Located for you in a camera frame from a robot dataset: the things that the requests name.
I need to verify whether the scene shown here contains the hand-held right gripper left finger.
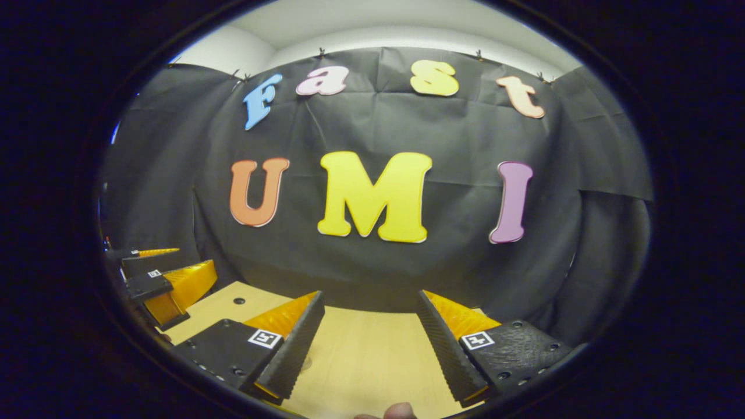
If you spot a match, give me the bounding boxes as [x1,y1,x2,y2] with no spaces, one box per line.
[173,290,327,402]

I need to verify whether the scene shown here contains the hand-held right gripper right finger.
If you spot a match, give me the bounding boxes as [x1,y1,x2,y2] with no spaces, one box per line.
[416,289,574,408]

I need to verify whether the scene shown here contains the wooden desktop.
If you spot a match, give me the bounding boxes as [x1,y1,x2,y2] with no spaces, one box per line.
[157,281,489,419]

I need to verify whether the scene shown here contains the black backdrop cloth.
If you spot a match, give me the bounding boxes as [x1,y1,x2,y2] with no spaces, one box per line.
[99,48,654,350]

